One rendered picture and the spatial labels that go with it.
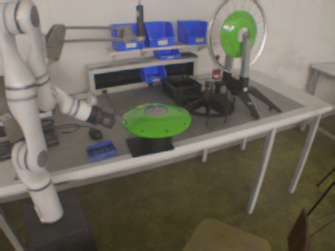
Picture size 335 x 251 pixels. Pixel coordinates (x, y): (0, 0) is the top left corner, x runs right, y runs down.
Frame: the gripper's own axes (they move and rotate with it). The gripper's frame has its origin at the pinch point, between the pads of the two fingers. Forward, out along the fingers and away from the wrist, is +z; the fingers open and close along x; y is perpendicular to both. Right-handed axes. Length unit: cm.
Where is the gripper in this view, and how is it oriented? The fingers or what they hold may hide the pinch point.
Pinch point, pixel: (126, 120)
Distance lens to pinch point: 104.3
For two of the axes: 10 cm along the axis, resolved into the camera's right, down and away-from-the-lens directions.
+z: 7.1, 3.0, 6.3
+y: -5.0, 8.5, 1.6
